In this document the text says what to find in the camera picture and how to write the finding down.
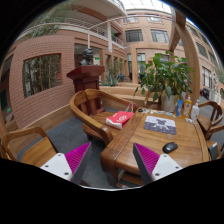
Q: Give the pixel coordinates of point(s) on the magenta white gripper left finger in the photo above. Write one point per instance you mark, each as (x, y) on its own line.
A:
(70, 166)

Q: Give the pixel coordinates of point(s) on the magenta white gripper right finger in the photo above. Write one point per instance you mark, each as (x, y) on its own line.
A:
(153, 166)

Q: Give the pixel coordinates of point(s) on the black computer mouse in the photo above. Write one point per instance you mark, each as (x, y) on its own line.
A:
(169, 147)

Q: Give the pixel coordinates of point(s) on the grey patterned mouse pad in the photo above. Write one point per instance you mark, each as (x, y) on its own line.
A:
(161, 125)

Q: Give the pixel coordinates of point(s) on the wooden chair lower left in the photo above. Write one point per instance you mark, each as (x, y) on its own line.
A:
(37, 155)

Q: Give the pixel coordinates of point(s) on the wooden chair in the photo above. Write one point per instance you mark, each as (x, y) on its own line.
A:
(211, 125)
(37, 155)

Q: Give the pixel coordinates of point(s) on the wooden table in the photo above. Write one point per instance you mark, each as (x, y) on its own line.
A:
(118, 161)

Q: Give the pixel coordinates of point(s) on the wooden armchair behind table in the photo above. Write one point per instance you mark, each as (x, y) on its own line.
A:
(85, 105)

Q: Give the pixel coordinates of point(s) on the white pump bottle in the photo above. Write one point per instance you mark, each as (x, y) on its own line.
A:
(194, 112)

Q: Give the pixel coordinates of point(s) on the blue bottle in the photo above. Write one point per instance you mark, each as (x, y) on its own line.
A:
(179, 107)

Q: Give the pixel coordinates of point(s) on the wooden chair right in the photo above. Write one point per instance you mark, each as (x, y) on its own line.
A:
(211, 125)

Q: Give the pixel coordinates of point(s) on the yellow orange bottle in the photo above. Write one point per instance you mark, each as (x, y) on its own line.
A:
(187, 107)

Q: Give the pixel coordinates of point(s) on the green potted plant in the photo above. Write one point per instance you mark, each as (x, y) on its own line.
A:
(165, 81)

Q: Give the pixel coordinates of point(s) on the small agave plant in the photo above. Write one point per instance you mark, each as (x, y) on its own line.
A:
(111, 80)

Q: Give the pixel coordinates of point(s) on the dark bronze bust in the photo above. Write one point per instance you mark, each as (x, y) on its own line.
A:
(87, 57)

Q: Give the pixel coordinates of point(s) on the dark red wooden pedestal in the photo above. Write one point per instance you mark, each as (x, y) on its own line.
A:
(86, 77)

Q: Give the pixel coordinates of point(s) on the wooden post beam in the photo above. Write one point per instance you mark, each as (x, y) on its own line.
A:
(179, 31)

